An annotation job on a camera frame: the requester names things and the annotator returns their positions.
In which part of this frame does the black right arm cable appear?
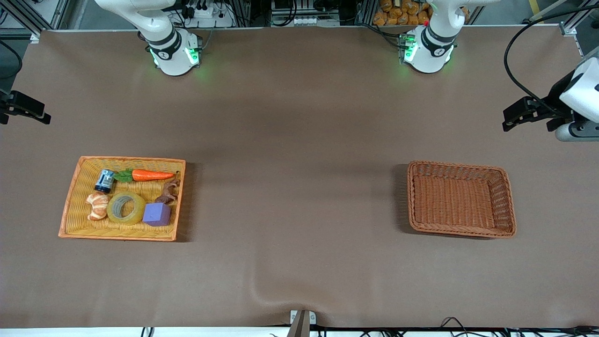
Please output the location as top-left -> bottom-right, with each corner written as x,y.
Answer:
0,40 -> 22,79

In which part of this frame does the orange yellow wicker tray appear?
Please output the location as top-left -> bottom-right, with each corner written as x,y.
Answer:
58,156 -> 186,242

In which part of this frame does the toy croissant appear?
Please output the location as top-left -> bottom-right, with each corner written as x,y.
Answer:
86,191 -> 112,221

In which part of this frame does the blue battery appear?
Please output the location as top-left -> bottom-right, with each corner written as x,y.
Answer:
94,169 -> 116,194

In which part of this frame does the white power strip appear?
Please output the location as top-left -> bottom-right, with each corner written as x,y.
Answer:
189,4 -> 234,28
292,16 -> 340,27

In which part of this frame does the yellow tape roll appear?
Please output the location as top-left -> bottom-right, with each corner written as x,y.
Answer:
107,191 -> 146,226

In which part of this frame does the orange toy carrot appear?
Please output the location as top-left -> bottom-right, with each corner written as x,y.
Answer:
114,168 -> 176,183

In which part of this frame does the purple cube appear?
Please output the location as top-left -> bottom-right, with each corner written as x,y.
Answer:
142,202 -> 172,227

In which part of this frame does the aluminium frame rail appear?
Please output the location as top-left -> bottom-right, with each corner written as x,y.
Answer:
8,0 -> 71,37
559,0 -> 599,37

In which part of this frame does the bag of orange snacks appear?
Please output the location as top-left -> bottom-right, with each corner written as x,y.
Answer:
373,0 -> 470,26

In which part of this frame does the brown wicker basket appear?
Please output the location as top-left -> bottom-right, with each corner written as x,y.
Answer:
406,161 -> 517,239

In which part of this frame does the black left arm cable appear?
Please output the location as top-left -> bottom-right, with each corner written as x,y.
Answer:
504,4 -> 599,117

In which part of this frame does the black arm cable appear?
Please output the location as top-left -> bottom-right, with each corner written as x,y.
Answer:
504,4 -> 599,117
0,40 -> 22,79

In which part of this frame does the black floor cable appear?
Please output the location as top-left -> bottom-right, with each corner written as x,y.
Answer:
323,317 -> 599,337

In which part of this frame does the brown toy figurine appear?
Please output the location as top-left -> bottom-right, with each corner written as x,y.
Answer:
154,171 -> 181,205

